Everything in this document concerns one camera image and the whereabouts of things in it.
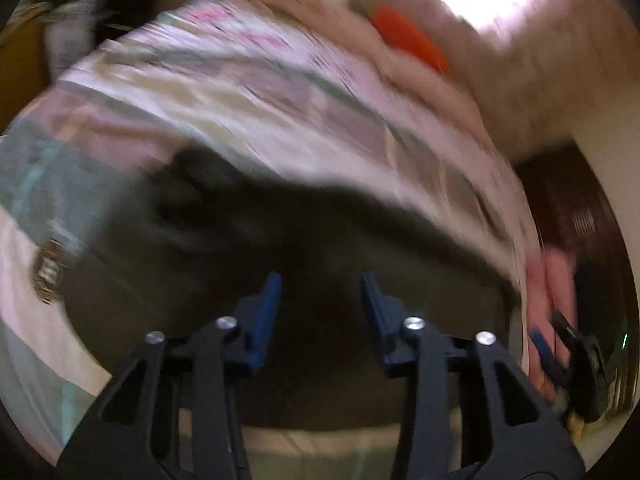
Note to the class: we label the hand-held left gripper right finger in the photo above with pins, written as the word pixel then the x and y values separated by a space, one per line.
pixel 376 310

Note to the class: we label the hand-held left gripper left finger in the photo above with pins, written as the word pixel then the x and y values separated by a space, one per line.
pixel 267 310

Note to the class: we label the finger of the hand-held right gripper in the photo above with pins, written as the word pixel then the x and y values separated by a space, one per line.
pixel 542 350
pixel 567 330

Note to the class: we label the olive green puffer jacket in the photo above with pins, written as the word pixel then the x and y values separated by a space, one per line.
pixel 310 260

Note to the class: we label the folded pink quilt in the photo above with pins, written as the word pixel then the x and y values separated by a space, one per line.
pixel 555 285

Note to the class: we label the dark wooden headboard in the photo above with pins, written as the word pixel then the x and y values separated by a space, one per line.
pixel 565 200

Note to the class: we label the cartoon printed bed sheet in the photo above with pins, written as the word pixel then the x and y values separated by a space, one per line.
pixel 250 85

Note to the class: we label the floral lace curtain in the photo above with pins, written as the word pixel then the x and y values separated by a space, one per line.
pixel 540 85

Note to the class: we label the orange carrot plush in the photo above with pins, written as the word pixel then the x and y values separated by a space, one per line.
pixel 410 40

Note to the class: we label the white floral-print box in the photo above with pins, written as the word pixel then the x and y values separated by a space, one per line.
pixel 70 35

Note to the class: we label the yellow wooden cabinet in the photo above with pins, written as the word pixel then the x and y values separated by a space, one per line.
pixel 20 70

